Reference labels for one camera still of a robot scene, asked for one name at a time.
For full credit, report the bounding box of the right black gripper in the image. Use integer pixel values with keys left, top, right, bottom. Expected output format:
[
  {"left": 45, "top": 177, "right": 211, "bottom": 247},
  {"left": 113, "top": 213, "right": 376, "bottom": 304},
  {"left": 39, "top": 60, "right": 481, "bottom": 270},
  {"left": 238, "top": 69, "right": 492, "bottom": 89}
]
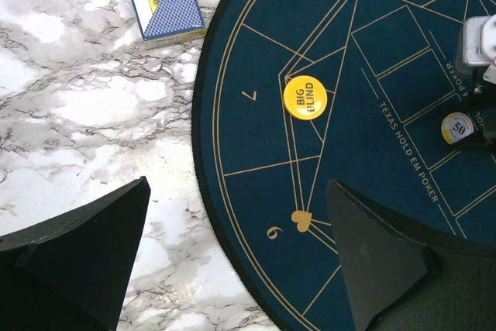
[{"left": 453, "top": 71, "right": 496, "bottom": 153}]

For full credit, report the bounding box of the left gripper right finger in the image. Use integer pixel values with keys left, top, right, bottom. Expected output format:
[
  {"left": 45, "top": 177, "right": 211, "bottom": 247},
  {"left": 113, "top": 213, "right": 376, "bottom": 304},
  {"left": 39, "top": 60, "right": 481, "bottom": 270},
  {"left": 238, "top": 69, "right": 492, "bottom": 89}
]
[{"left": 326, "top": 180, "right": 495, "bottom": 330}]

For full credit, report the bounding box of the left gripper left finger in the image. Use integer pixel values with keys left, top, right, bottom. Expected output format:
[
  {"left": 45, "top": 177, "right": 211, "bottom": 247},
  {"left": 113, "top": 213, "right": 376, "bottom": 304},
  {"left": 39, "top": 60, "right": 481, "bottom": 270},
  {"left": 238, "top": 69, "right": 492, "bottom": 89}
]
[{"left": 1, "top": 177, "right": 150, "bottom": 330}]

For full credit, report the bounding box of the yellow fifty poker chip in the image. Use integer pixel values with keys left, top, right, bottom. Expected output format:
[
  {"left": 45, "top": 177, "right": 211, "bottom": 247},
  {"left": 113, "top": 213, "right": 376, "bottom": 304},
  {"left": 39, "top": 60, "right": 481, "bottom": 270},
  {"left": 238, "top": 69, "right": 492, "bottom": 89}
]
[{"left": 441, "top": 112, "right": 474, "bottom": 145}]

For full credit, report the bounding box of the yellow big blind button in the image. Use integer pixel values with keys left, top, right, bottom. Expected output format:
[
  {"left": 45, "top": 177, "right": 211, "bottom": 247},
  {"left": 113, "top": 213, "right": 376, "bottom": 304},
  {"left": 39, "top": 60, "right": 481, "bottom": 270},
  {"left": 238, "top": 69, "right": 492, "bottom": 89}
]
[{"left": 283, "top": 75, "right": 328, "bottom": 121}]

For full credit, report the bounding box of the round blue poker mat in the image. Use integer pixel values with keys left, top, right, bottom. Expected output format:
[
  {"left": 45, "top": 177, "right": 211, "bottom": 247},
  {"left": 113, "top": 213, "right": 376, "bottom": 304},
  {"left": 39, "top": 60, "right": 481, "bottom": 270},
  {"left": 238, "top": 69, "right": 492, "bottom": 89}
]
[{"left": 192, "top": 0, "right": 495, "bottom": 330}]

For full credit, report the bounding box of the blue playing card box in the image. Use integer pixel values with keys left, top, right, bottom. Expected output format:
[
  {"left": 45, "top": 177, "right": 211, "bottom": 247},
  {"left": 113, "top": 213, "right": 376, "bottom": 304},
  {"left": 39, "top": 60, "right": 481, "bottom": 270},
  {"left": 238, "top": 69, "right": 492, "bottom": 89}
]
[{"left": 131, "top": 0, "right": 206, "bottom": 50}]

